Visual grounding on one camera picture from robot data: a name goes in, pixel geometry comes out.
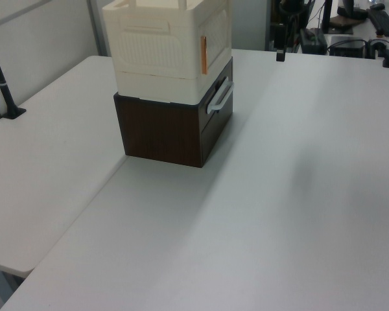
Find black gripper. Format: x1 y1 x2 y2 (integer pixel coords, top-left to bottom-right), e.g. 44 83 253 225
274 22 287 63

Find black monitor stand base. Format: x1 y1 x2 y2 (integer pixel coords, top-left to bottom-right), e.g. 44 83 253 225
336 0 368 17

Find cream plastic storage cabinet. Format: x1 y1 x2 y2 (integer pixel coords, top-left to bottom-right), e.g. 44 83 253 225
102 0 233 106

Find black computer keyboard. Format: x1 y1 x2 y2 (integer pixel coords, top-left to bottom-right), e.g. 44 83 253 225
368 6 389 36

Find brown wooden board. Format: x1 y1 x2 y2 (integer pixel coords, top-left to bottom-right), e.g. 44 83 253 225
329 14 356 34

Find dark green device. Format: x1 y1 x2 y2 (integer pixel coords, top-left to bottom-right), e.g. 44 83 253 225
299 28 329 54

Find dark brown drawer box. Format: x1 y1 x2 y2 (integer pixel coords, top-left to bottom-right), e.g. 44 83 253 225
113 57 235 169

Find black electronics box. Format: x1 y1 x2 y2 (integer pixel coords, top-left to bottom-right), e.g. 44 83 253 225
329 35 368 58

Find white drawer handle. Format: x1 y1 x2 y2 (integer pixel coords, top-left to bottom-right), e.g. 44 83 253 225
206 76 235 115

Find narrow cabinet side handle strip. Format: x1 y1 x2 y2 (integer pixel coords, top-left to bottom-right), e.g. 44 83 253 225
199 36 209 76

